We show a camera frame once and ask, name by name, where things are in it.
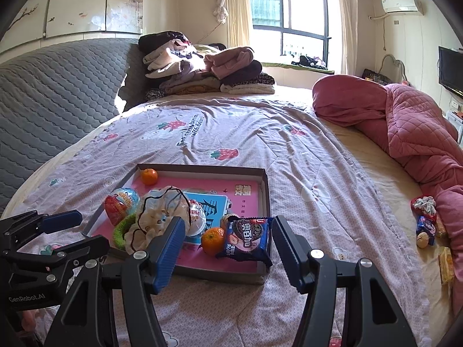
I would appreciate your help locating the red blue toy egg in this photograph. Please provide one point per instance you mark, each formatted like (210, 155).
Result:
(121, 203)

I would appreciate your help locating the pile of folded clothes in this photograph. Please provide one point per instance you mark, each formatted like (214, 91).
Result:
(174, 66)

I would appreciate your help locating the blue cookie packet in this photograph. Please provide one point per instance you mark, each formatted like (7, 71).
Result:
(248, 239)

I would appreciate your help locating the white air conditioner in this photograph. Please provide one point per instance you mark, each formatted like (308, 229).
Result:
(402, 7)

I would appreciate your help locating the window with dark frame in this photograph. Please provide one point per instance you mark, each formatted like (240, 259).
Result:
(291, 31)

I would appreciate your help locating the dark shallow cardboard box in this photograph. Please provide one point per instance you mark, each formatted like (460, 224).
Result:
(214, 170)

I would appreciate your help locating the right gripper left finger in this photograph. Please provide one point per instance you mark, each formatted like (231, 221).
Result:
(86, 316)

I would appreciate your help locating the painted wardrobe doors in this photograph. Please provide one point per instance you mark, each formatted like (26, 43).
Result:
(39, 19)

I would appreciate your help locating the small colourful toy figure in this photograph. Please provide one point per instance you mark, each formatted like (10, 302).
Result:
(429, 225)

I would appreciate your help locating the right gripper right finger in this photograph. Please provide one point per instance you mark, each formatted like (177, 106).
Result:
(372, 317)

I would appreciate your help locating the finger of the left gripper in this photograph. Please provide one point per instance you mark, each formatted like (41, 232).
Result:
(21, 229)
(81, 251)

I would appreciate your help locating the brown walnut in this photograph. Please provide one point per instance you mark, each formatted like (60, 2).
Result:
(225, 219)

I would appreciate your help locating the cream curtain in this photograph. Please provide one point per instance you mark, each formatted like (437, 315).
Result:
(236, 15)

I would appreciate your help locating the pink quilted blanket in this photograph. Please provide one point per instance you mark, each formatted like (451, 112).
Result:
(409, 126)

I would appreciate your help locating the black flat television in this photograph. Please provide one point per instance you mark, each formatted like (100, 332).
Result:
(451, 70)

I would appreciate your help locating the cream fabric scrunchie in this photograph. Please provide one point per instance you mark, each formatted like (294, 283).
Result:
(155, 210)

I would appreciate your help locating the heart shaped chair back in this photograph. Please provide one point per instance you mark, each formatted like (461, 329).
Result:
(392, 71)

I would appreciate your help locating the strawberry print bed cover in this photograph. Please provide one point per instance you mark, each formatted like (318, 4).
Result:
(314, 182)

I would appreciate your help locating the orange mandarin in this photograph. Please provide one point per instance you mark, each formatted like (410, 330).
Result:
(149, 176)
(213, 241)

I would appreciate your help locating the white red toy egg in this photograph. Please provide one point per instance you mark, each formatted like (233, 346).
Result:
(197, 219)

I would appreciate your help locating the grey quilted headboard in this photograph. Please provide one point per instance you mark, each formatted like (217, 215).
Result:
(54, 96)

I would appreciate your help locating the yellow snack packet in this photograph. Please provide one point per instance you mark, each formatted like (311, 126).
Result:
(446, 265)

